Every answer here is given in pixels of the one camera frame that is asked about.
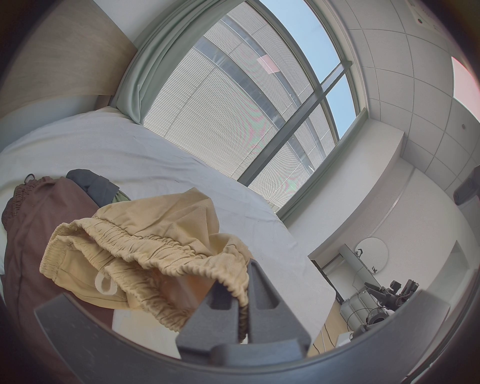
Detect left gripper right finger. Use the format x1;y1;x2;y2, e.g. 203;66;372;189
247;259;313;361

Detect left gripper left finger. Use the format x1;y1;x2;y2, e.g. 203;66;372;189
175;280;242;363

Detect tan shorts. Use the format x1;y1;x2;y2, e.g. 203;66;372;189
39;187;253;332

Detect bed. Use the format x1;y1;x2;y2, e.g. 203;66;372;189
0;0;340;361

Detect black garment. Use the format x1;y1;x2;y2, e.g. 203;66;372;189
65;169;120;207

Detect brown shorts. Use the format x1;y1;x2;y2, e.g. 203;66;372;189
1;175;114;331

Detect window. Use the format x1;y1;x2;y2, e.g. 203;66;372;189
139;0;366;226

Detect grey-green curtain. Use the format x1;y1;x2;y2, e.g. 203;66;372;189
112;0;248;124

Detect round wall mirror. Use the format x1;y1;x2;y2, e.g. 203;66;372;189
355;236;389;271

